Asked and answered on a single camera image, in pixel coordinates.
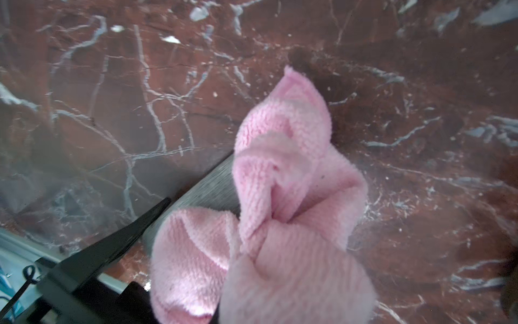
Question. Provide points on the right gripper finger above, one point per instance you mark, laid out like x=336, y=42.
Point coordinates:
x=71, y=291

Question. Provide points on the pink cloth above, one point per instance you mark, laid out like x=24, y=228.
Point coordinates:
x=284, y=258

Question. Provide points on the grey oval eyeglass case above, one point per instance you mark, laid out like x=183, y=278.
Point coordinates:
x=215, y=191

